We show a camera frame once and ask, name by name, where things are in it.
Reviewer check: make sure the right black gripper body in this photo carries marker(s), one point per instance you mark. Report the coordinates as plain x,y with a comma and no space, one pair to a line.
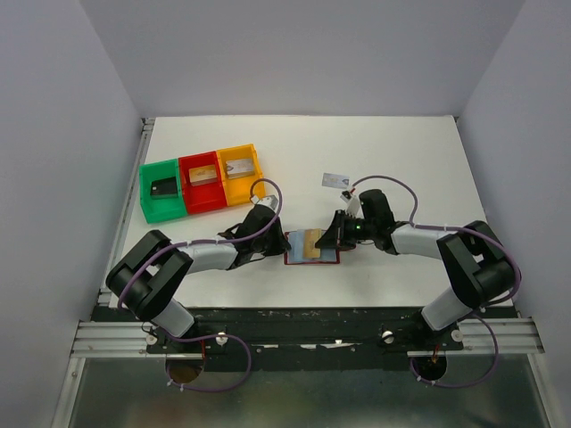
352,231

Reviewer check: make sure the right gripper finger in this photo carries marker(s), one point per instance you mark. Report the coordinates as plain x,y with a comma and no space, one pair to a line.
329,242
336,226

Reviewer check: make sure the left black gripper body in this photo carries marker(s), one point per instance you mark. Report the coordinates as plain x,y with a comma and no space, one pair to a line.
272,243

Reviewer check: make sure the gold VIP card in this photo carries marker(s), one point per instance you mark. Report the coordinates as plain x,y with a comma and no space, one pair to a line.
309,239

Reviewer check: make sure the red leather card holder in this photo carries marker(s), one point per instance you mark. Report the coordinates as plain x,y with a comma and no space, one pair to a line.
294,257

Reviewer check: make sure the white VIP card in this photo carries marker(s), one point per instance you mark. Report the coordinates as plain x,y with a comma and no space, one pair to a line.
335,181

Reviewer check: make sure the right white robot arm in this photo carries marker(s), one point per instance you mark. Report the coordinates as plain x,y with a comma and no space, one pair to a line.
478,268

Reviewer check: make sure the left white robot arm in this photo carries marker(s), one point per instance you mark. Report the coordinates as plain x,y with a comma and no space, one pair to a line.
146,279

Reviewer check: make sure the silver card stack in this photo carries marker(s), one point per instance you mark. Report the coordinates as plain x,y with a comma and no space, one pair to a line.
238,168

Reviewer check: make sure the gold card stack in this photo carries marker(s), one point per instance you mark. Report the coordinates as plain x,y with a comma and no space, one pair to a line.
203,175

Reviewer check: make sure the black card stack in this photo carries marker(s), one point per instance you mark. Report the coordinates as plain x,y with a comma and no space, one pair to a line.
164,188

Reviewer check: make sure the yellow plastic bin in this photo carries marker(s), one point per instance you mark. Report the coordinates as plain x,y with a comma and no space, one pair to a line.
238,191

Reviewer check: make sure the red plastic bin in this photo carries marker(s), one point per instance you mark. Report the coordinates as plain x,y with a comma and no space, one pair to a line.
201,198

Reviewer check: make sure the green plastic bin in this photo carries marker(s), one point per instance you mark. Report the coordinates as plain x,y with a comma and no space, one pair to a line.
160,210

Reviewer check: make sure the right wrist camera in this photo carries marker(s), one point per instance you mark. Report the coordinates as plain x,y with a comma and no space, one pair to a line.
352,207

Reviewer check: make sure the aluminium frame rail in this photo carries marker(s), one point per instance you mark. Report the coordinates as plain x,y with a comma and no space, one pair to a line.
118,223

